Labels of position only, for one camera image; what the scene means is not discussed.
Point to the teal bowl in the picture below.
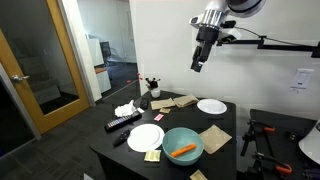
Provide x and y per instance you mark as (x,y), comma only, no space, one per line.
(181,138)

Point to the white round vase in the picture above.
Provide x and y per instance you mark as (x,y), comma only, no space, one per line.
(155,93)

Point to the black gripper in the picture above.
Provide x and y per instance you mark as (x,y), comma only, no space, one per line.
(207,38)

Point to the small pink white packet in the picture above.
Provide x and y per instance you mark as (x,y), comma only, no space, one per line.
(159,117)

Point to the small black bracket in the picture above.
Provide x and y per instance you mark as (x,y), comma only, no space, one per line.
(293,136)

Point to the white wall switch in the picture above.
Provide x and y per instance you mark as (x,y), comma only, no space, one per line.
(301,79)

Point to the black perforated side table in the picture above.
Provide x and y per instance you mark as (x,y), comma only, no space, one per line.
(286,146)

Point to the wooden door with glass pane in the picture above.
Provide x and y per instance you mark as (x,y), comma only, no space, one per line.
(26,111)

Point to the white office cabinet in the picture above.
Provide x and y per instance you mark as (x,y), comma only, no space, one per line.
(95,51)

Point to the pale yellow packet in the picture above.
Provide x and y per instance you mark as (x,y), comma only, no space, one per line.
(152,155)

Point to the white round plate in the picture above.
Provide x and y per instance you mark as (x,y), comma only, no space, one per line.
(145,137)
(211,106)

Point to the black office chair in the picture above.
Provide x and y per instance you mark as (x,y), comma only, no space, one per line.
(106,50)

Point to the brown paper napkin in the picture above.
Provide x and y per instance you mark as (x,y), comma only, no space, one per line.
(162,103)
(185,100)
(215,139)
(198,175)

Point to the small black remote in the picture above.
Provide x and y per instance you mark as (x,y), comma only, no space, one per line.
(121,137)

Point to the white cabinet with orange top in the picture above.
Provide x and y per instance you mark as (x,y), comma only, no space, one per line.
(103,80)

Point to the long remote with many buttons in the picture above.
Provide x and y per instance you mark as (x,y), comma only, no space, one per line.
(122,121)

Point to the orange carrot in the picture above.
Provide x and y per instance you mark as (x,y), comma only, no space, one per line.
(183,150)

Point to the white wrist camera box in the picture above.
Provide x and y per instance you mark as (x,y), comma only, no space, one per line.
(233,34)

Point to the white cone shaped cover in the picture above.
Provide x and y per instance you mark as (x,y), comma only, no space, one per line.
(311,143)

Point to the black camera on mount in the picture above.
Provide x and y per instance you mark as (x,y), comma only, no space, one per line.
(229,24)

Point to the black remote control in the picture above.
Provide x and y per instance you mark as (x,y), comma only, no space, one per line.
(144,103)

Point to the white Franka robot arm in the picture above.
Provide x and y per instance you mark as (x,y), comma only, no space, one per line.
(241,5)

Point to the small white paper slip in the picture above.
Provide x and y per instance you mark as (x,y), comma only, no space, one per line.
(140,110)

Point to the crumpled white tissue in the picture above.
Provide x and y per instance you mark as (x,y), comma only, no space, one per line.
(125,109)

